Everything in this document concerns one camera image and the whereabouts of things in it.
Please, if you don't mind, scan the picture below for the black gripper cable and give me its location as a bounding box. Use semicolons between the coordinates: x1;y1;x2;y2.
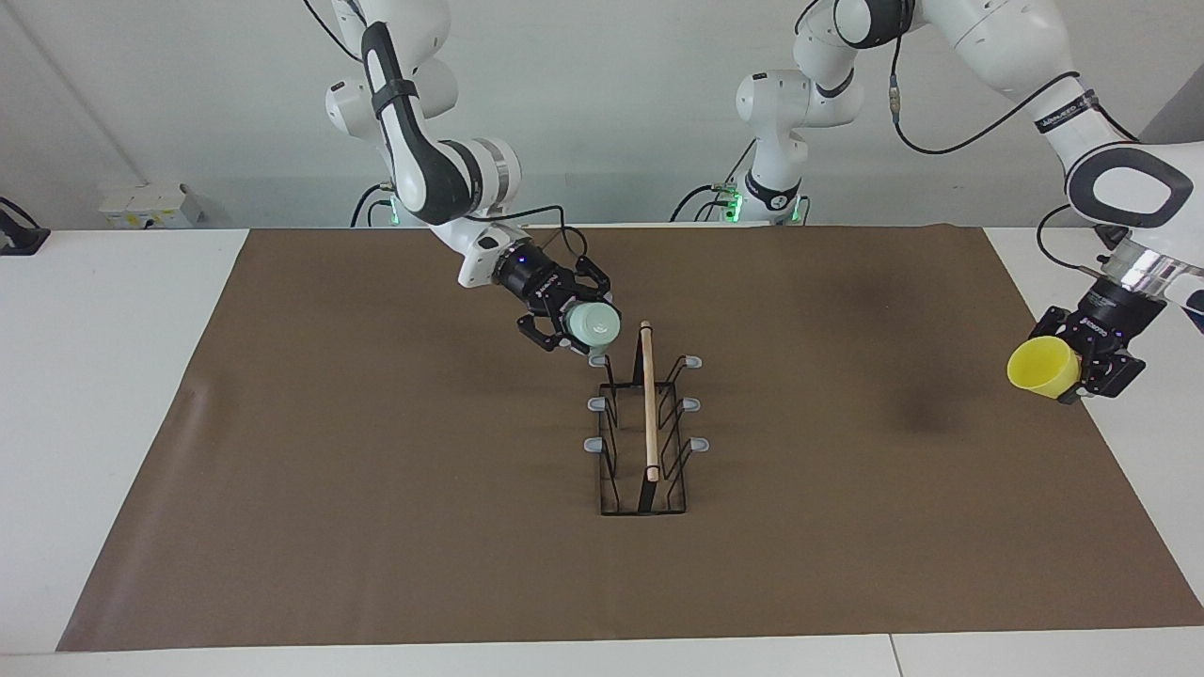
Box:
301;0;590;283
795;0;1141;279

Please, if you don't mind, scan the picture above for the black wire cup rack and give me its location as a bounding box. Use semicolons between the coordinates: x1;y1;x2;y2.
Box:
583;320;711;517

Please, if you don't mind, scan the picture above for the white power box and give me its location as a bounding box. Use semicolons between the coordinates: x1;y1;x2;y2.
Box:
101;182;203;229

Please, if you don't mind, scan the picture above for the black right base cable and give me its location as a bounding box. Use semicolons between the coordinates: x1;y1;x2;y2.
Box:
351;182;396;228

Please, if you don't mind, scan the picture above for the black table clamp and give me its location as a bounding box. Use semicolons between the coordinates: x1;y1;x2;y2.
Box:
0;196;50;257

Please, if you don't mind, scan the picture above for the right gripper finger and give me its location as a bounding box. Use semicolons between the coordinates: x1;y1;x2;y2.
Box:
515;315;577;354
564;256;612;304

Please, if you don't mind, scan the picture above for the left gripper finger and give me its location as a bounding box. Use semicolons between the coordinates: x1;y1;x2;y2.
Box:
1058;350;1147;405
1030;307;1085;344

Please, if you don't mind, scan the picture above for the yellow plastic cup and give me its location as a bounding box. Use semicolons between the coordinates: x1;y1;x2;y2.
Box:
1006;337;1081;398

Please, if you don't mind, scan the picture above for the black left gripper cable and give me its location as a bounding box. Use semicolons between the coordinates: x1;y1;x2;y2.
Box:
795;0;1141;279

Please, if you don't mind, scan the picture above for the pale green plastic cup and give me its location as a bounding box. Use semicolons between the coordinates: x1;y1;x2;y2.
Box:
564;301;622;356

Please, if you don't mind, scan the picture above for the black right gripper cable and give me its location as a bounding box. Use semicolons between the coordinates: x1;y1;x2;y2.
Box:
301;0;590;283

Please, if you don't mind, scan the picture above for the brown table mat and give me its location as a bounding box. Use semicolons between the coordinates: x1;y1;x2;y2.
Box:
56;226;1204;653

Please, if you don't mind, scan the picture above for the black left base cable bundle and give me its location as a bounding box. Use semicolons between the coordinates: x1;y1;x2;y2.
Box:
670;141;758;224

